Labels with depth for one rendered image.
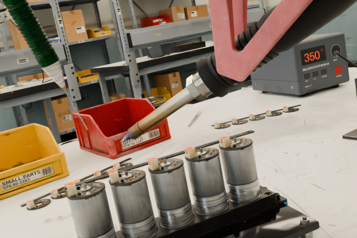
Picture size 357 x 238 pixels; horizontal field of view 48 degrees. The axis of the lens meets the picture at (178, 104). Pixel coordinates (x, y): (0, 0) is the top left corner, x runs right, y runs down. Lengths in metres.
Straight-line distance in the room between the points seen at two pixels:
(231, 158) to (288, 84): 0.46
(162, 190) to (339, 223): 0.13
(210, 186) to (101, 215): 0.08
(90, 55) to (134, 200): 4.70
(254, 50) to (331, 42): 0.57
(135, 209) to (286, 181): 0.16
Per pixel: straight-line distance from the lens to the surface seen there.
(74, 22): 4.49
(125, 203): 0.27
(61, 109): 4.40
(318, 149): 0.46
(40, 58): 0.23
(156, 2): 5.44
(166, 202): 0.28
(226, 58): 0.20
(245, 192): 0.30
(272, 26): 0.19
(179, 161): 0.28
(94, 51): 4.97
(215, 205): 0.29
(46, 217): 0.43
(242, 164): 0.30
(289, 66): 0.73
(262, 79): 0.80
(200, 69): 0.22
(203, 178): 0.29
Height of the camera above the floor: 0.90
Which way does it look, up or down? 10 degrees down
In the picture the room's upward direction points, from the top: 11 degrees counter-clockwise
